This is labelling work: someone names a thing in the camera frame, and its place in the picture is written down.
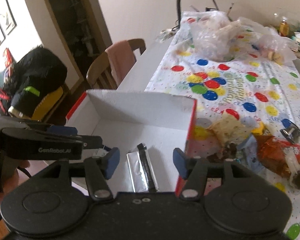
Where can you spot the silver foil snack pack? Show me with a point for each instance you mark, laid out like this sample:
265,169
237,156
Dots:
141,170

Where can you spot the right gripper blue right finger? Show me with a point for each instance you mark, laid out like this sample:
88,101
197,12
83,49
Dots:
193,175

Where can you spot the blue white snack packet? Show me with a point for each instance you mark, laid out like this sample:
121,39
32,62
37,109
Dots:
248,150

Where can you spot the orange juice bottle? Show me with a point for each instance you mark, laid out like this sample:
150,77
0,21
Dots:
284,28

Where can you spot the small black snack packet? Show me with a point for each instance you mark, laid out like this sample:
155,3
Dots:
292,133

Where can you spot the orange Oreo snack bag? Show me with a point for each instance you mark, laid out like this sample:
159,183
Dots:
271,155

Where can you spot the pink cloth on chair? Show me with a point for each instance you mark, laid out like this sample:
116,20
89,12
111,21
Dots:
121,59

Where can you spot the dark brown candy wrapper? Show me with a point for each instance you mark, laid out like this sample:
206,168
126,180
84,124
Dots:
228,152

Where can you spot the red lion snack bag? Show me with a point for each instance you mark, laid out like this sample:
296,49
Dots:
287,148

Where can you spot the polka dot party tablecloth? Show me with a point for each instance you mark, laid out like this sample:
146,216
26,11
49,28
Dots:
248,87

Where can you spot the clear tray dark cookie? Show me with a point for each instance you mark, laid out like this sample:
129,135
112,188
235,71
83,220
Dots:
294,168

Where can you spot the person's left hand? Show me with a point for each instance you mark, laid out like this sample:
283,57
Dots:
9,185

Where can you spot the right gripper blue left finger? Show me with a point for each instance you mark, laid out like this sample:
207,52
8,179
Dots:
98,171

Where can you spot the beige snack bag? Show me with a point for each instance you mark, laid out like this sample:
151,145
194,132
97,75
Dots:
229,130

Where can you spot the left wooden chair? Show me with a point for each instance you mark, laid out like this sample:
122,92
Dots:
110,68

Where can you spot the black jacket on chair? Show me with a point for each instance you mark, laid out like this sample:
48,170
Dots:
39,73

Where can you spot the large clear plastic bag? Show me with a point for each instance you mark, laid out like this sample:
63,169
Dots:
213,34

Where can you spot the red and white cardboard box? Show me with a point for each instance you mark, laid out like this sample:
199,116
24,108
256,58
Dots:
161,121

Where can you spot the small clear plastic bag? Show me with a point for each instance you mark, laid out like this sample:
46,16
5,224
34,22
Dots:
275,47

